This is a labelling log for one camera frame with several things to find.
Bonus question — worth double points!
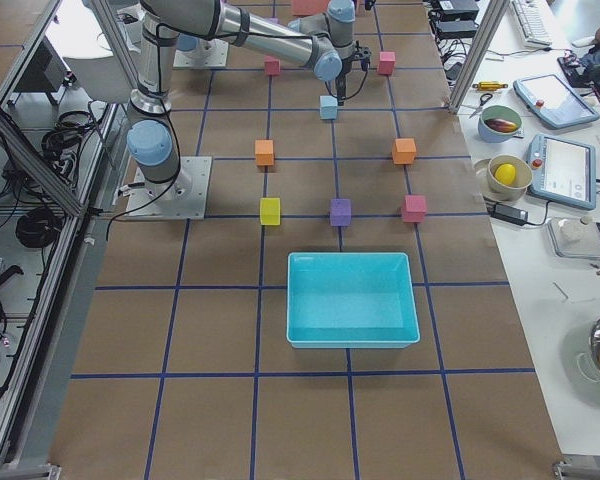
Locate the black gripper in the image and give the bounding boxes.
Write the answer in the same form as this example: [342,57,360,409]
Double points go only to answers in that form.
[327,41,372,104]

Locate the light blue foam block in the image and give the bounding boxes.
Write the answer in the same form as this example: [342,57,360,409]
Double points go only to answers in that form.
[319,95,338,120]

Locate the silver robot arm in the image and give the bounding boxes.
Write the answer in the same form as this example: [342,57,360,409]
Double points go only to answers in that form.
[127,1,371,202]

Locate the pink foam block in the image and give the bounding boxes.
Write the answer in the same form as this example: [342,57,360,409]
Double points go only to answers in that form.
[376,50,396,76]
[264,55,281,76]
[401,194,428,223]

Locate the orange foam block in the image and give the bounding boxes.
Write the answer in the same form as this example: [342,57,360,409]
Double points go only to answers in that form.
[391,138,417,165]
[254,139,275,167]

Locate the purple foam block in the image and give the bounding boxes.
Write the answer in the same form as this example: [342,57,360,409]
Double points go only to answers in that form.
[329,198,352,227]

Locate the yellow foam block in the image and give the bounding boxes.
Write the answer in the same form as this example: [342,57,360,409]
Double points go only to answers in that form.
[259,197,281,226]

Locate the black scissors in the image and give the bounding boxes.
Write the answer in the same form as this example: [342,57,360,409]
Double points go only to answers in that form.
[470,92,493,118]

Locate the green bowl with fruit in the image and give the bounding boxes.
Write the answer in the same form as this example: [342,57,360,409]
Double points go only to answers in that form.
[477,105,522,143]

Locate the beige bowl with lemon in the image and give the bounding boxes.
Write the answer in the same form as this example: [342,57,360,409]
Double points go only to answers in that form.
[486,155,533,201]

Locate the black power adapter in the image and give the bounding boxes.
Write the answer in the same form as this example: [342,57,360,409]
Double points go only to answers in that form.
[490,202,528,226]

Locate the blue teach pendant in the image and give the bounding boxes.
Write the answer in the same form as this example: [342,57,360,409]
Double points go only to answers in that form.
[526,134,597,211]
[513,74,600,130]

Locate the teal plastic tray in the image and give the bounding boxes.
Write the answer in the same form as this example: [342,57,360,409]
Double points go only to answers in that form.
[286,252,420,349]

